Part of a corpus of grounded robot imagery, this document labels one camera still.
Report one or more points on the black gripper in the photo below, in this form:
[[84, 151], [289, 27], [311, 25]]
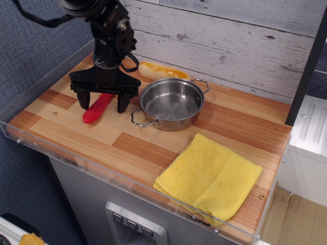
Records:
[[99, 80]]

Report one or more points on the red handled metal spoon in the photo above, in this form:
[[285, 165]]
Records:
[[93, 113]]

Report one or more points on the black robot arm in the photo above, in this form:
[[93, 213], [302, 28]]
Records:
[[112, 57]]

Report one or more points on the stainless steel pot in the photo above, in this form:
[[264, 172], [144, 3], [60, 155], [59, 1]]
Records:
[[170, 104]]

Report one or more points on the toy bread roll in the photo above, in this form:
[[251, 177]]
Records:
[[155, 71]]

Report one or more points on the grey toy fridge cabinet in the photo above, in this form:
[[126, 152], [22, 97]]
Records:
[[88, 195]]

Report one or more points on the clear acrylic table guard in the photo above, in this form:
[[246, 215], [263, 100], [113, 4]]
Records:
[[48, 119]]

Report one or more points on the silver dispenser button panel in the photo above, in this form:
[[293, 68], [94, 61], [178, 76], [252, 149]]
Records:
[[128, 227]]

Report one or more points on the yellow folded cloth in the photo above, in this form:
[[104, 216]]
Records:
[[211, 178]]

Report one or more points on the yellow object bottom left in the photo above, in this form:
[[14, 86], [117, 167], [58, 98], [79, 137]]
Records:
[[31, 239]]

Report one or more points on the white toy sink unit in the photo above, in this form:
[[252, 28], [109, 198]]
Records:
[[303, 169]]

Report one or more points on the dark right vertical post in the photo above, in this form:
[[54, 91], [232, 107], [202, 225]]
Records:
[[308, 72]]

